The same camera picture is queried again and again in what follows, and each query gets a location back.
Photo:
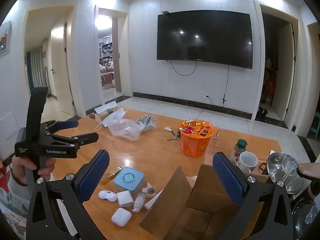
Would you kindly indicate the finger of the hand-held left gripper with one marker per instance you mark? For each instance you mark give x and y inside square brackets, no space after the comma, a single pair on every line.
[67,124]
[87,137]

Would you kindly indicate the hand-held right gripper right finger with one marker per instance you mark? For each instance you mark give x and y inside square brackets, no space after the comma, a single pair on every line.
[226,180]

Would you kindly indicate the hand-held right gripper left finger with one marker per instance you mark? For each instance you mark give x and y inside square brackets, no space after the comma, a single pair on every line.
[96,176]

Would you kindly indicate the person's left forearm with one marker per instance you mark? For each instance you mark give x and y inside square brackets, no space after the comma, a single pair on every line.
[13,200]

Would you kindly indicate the person's left hand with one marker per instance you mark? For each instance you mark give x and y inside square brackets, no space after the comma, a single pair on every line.
[21,167]

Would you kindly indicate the gold foil bar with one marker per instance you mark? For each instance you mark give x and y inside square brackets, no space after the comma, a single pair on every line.
[112,175]

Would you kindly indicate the white contact lens case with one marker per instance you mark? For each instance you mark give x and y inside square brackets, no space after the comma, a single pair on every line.
[107,195]

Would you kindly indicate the white mug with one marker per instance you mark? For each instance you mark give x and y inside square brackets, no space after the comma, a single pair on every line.
[247,162]

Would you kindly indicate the tissue box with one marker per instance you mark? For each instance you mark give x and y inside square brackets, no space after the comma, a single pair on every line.
[103,111]

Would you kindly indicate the light blue square device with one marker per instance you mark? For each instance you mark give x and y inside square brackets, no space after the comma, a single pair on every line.
[128,178]

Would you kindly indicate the white face mask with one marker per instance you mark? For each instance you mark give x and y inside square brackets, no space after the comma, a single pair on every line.
[113,116]

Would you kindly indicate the green lid spice jar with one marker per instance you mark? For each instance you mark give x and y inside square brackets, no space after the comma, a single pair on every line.
[240,146]

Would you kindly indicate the white charger cube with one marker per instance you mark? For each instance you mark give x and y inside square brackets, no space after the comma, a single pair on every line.
[125,198]

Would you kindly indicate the clear plastic bag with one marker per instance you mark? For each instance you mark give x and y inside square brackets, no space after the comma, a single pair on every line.
[125,130]

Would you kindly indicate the white earbuds case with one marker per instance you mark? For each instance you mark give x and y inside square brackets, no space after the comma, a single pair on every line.
[121,217]

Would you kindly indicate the brown cardboard box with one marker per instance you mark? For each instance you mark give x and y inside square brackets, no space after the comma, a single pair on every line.
[200,220]

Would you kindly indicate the orange instant noodle cup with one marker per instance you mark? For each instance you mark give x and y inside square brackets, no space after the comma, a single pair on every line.
[196,142]

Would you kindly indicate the small white pump bottle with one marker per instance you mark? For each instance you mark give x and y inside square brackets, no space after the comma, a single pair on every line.
[138,202]

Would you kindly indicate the white room door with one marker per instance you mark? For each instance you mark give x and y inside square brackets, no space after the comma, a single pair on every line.
[61,67]

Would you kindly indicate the glass pot lid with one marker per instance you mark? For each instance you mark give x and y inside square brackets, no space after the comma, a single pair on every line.
[282,170]

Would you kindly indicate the clear tape roll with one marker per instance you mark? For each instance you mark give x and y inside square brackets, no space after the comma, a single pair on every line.
[151,192]

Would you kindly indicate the striped curtain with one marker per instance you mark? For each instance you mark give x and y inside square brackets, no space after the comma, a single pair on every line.
[35,72]

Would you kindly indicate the dark grey plastic bag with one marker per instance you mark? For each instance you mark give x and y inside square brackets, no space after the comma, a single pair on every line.
[147,122]

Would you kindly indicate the patterned sofa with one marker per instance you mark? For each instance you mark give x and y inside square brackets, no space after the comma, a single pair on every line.
[107,76]

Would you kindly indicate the white tube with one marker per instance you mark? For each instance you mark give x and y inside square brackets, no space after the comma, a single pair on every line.
[153,201]

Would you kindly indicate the bunch of keys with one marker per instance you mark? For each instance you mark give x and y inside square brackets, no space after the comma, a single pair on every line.
[175,137]

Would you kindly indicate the dark shoes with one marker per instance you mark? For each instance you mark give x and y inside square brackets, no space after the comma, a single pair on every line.
[262,113]

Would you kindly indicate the white key fob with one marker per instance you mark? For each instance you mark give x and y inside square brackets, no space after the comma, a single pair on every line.
[168,129]

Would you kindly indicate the storage shelf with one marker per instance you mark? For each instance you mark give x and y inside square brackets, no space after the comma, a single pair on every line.
[106,51]

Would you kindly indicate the brown rounded object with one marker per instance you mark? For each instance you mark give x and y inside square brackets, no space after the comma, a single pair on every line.
[310,170]

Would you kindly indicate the green plastic stool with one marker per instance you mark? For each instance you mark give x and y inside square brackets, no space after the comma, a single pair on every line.
[315,127]

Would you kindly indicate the framed wall picture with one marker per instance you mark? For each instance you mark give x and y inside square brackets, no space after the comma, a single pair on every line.
[5,38]

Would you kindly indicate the black wall television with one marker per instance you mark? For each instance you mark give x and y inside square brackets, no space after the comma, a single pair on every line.
[203,38]

